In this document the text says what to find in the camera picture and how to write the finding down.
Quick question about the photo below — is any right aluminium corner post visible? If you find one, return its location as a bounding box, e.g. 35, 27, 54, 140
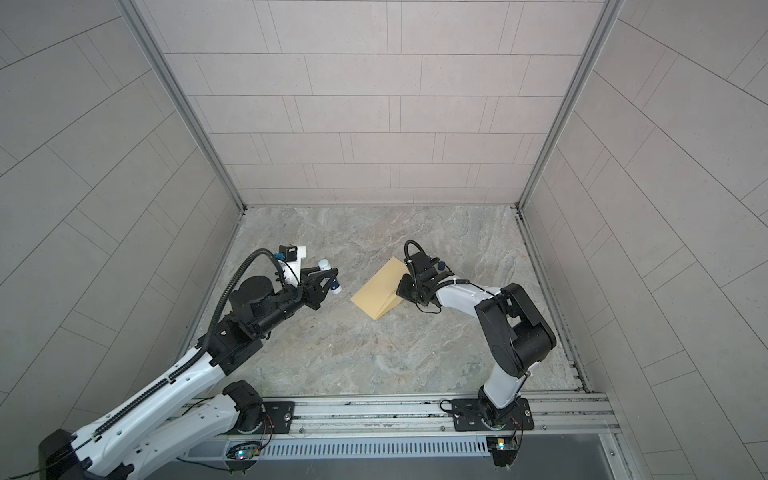
516, 0, 624, 211

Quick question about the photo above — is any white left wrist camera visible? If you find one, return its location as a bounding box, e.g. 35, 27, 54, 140
275, 245, 307, 286

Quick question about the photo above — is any aluminium corner post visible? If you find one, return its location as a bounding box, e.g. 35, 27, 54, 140
115, 0, 247, 213
516, 0, 624, 211

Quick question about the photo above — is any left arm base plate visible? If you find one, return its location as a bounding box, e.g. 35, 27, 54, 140
230, 401, 295, 435

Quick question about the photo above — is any left aluminium corner post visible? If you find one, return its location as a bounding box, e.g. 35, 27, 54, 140
115, 0, 247, 213

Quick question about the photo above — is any white glue stick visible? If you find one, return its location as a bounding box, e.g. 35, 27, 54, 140
318, 259, 342, 295

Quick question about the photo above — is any right green circuit board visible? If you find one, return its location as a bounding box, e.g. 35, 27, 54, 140
486, 436, 520, 468

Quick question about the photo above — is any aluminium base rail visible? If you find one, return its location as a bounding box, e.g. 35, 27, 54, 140
264, 391, 620, 440

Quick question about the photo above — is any tan kraft envelope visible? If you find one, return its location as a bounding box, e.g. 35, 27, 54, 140
352, 257, 408, 320

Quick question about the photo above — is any green circuit board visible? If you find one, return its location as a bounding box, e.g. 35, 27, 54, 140
226, 441, 262, 461
486, 436, 520, 468

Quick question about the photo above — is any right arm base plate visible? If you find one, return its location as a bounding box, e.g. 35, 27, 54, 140
440, 397, 535, 432

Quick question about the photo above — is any left green circuit board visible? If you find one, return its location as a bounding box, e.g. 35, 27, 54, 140
226, 441, 262, 461

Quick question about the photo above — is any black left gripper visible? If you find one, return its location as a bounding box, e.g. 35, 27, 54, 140
252, 265, 338, 339

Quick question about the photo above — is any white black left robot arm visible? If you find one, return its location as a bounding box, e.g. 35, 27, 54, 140
37, 246, 338, 479

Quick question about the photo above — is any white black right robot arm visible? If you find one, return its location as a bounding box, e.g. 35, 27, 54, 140
396, 239, 557, 431

